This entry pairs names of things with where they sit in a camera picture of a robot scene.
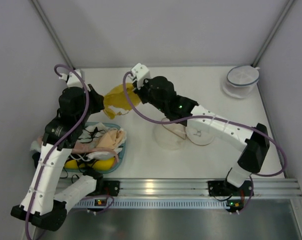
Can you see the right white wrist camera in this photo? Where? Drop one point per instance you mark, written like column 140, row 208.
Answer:
column 139, row 73

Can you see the yellow padded bra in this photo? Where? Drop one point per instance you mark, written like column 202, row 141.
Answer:
column 96, row 164

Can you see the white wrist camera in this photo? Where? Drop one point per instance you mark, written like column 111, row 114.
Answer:
column 72, row 80
column 139, row 73

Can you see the beige mesh laundry bag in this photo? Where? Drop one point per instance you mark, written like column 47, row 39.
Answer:
column 173, row 136

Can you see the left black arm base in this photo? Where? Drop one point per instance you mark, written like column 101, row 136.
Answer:
column 108, row 187

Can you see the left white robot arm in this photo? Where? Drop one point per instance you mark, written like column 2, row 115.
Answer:
column 42, row 207

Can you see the white blue-rimmed laundry bag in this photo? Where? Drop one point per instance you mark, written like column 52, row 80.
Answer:
column 240, row 81

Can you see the teal plastic basket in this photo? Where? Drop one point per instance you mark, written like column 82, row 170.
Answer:
column 91, row 134

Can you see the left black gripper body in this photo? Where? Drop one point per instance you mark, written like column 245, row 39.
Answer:
column 97, row 99

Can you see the perforated cable duct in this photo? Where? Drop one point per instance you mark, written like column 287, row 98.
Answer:
column 153, row 204

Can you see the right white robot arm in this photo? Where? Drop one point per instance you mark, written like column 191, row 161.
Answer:
column 252, row 142

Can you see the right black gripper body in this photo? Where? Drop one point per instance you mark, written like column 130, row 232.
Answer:
column 143, row 92

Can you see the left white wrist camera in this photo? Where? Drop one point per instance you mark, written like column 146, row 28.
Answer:
column 72, row 80

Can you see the pink bra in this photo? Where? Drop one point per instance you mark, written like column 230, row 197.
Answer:
column 85, row 148

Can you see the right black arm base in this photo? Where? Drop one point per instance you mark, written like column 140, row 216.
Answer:
column 221, row 188

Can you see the beige bra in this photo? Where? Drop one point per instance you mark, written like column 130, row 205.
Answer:
column 112, row 139

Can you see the aluminium mounting rail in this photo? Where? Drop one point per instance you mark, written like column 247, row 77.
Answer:
column 272, row 188

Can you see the white lace garment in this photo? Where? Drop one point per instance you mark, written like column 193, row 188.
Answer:
column 35, row 146

